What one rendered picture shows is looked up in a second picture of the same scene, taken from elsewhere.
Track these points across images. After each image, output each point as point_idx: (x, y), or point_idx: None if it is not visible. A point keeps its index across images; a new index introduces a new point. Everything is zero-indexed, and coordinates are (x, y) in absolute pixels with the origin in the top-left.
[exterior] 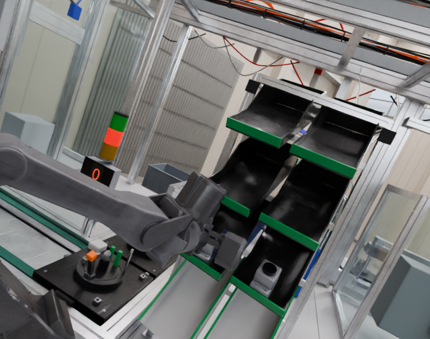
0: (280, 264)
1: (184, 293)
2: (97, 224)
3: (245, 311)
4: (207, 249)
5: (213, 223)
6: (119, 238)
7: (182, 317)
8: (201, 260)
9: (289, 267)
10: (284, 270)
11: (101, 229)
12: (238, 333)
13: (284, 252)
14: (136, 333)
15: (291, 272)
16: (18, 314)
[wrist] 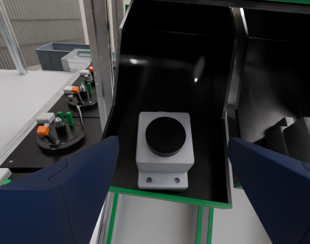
0: (276, 101)
1: (143, 201)
2: (4, 132)
3: (230, 177)
4: (175, 169)
5: (136, 84)
6: (26, 145)
7: (158, 233)
8: (168, 190)
9: (290, 99)
10: (288, 107)
11: (10, 136)
12: (235, 208)
13: (265, 78)
14: (106, 233)
15: (300, 106)
16: None
